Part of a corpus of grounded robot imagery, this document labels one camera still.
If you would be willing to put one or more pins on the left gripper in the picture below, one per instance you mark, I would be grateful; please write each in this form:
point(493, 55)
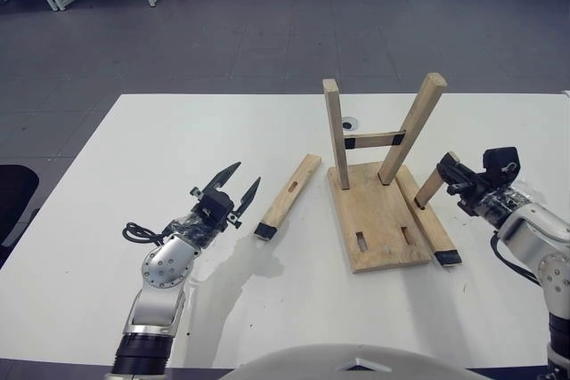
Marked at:
point(196, 231)

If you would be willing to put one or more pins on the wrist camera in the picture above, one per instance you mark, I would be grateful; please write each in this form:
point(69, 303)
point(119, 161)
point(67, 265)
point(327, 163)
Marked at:
point(216, 206)
point(501, 166)

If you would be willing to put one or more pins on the wooden leg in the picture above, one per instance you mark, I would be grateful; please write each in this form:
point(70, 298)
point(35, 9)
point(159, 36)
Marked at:
point(289, 195)
point(429, 226)
point(414, 124)
point(337, 131)

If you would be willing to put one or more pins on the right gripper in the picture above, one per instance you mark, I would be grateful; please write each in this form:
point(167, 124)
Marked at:
point(499, 204)

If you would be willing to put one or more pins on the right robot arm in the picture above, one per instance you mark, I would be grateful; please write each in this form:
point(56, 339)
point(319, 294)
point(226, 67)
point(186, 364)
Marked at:
point(530, 228)

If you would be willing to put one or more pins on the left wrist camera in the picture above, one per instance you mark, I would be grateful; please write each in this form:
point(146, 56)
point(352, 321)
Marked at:
point(216, 206)

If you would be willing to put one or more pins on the black chair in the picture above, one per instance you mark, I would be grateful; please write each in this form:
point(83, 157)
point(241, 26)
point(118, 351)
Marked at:
point(15, 206)

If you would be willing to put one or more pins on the wooden seat board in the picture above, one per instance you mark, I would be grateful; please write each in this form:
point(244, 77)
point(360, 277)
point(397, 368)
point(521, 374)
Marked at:
point(378, 224)

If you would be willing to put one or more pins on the robot body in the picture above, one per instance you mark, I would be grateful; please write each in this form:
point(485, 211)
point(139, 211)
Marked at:
point(356, 362)

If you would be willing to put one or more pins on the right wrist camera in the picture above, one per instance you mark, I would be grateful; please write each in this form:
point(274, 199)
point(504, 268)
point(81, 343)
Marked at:
point(501, 166)

